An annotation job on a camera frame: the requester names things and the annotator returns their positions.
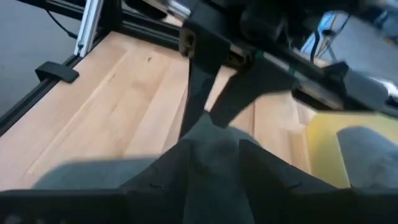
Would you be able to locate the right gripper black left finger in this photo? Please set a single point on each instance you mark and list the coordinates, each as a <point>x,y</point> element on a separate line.
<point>93,207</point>

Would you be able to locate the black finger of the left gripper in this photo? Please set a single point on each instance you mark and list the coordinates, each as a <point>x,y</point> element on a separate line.
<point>197,93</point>
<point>248,84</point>

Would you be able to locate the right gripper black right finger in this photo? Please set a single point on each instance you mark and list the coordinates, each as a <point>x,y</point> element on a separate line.
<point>311,207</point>

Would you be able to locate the dark green cap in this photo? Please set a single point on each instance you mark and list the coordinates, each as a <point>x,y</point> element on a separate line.
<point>214,161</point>

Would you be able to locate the blue denim jeans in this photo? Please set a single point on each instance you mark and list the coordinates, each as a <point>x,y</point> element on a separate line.
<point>370,155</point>

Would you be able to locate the translucent yellow plastic bin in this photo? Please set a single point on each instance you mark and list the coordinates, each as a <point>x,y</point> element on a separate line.
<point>323,149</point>

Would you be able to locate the black rubber corner clamp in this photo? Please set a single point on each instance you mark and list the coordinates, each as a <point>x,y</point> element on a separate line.
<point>56,71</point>

